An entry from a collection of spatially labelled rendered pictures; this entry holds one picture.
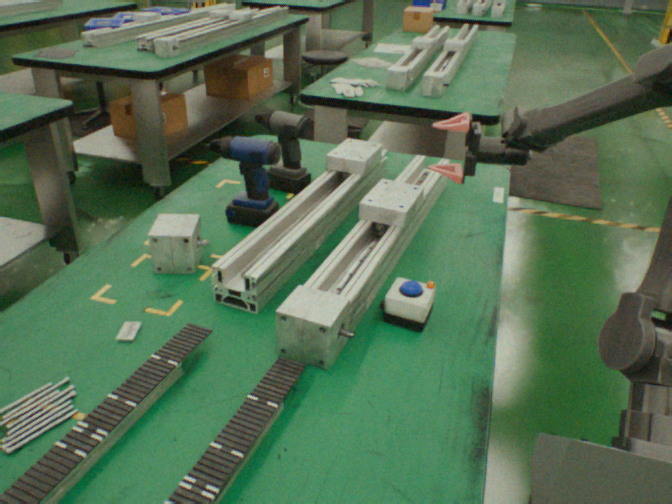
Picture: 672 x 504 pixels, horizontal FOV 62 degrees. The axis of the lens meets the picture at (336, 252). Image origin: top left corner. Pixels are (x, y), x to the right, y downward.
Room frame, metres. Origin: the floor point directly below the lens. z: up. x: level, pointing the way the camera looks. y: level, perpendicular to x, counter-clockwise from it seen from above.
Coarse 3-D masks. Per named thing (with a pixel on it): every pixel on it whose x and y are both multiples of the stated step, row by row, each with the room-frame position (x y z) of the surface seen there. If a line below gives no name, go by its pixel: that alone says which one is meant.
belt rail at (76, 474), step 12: (180, 372) 0.70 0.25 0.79; (168, 384) 0.67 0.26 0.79; (156, 396) 0.65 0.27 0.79; (144, 408) 0.62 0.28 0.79; (132, 420) 0.59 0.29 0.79; (120, 432) 0.57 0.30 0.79; (108, 444) 0.55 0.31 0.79; (96, 456) 0.53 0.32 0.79; (84, 468) 0.51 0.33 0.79; (72, 480) 0.49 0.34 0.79; (60, 492) 0.47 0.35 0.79
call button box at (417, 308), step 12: (396, 288) 0.90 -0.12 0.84; (384, 300) 0.92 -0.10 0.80; (396, 300) 0.87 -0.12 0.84; (408, 300) 0.86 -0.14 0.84; (420, 300) 0.87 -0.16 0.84; (432, 300) 0.90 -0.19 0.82; (384, 312) 0.88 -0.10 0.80; (396, 312) 0.86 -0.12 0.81; (408, 312) 0.86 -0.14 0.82; (420, 312) 0.85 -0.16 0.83; (396, 324) 0.86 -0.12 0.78; (408, 324) 0.85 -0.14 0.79; (420, 324) 0.85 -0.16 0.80
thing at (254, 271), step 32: (384, 160) 1.60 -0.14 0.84; (320, 192) 1.34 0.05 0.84; (352, 192) 1.35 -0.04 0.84; (288, 224) 1.17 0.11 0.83; (320, 224) 1.16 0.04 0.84; (224, 256) 0.96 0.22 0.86; (256, 256) 1.03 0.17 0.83; (288, 256) 1.01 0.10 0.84; (224, 288) 0.91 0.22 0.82; (256, 288) 0.88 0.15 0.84
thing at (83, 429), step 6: (78, 426) 0.56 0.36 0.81; (84, 426) 0.56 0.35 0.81; (90, 426) 0.56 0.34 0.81; (78, 432) 0.55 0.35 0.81; (84, 432) 0.55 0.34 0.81; (90, 432) 0.55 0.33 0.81; (96, 432) 0.55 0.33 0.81; (102, 432) 0.55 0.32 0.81; (108, 432) 0.55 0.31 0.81; (90, 438) 0.54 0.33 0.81; (96, 438) 0.54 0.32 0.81; (102, 438) 0.54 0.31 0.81
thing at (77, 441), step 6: (72, 432) 0.55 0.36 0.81; (66, 438) 0.53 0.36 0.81; (72, 438) 0.54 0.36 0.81; (78, 438) 0.53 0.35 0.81; (84, 438) 0.54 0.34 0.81; (72, 444) 0.52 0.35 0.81; (78, 444) 0.52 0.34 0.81; (84, 444) 0.53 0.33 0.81; (90, 444) 0.53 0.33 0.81; (96, 444) 0.53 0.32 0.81; (84, 450) 0.52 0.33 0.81; (90, 450) 0.52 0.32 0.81
